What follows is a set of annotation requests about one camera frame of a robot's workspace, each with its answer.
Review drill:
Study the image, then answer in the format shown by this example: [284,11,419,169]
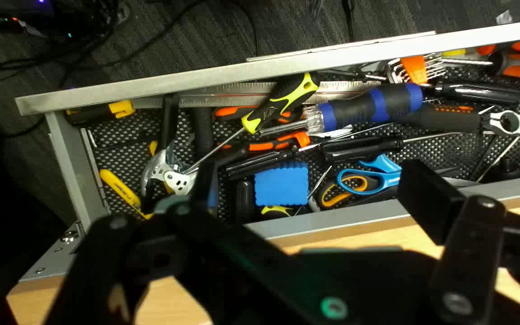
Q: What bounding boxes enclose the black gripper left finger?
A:
[44,201,214,325]

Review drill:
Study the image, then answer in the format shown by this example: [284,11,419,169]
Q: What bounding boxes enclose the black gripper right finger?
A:
[396,158,511,325]

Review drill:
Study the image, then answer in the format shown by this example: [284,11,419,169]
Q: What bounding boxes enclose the blue black handled screwdriver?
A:
[259,82,427,140]

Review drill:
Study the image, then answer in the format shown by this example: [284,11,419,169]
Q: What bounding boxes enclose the silver open wrench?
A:
[483,107,520,140]

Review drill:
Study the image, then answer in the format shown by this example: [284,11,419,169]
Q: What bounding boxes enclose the black screwdriver with orange print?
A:
[401,104,484,136]

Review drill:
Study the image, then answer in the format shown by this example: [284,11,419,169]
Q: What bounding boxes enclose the grey metal tool drawer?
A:
[13,17,520,286]

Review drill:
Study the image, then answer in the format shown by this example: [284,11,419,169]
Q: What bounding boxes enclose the orange black slim screwdriver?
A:
[212,131,315,159]

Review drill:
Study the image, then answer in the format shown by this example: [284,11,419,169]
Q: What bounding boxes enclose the silver perforated tool head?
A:
[140,147,201,199]

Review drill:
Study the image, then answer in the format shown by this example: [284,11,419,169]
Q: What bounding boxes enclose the grey cabinet with wooden top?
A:
[6,194,520,325]

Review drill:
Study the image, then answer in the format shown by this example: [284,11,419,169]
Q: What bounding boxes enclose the black yellow utility knife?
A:
[64,100,138,127]

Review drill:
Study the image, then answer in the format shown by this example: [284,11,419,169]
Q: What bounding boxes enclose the blue foam block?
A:
[253,161,313,208]

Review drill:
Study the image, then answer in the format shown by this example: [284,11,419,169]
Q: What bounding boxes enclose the orange hex key set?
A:
[385,53,455,87]

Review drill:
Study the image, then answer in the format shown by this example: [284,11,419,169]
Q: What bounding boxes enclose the yellow handled tool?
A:
[98,169,154,221]

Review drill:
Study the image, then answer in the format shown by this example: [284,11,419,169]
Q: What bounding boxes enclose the blue handled scissors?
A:
[316,152,405,212]

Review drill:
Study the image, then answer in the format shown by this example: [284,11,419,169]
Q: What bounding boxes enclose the black floor cables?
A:
[0,0,214,84]

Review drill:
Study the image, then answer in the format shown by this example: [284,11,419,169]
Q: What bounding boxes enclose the yellow black handled screwdriver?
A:
[185,71,322,174]

